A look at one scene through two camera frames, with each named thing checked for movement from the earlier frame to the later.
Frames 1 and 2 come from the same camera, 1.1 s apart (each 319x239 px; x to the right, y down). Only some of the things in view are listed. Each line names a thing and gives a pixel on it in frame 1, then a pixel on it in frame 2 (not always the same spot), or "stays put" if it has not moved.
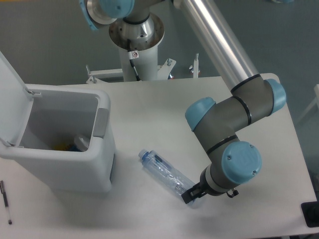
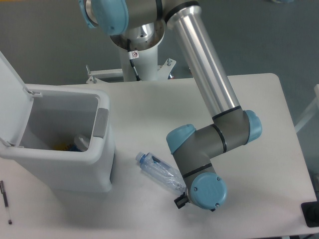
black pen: [6, 200] stays put
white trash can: [64, 132] stays put
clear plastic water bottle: [165, 172] stays put
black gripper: [197, 191] → [181, 200]
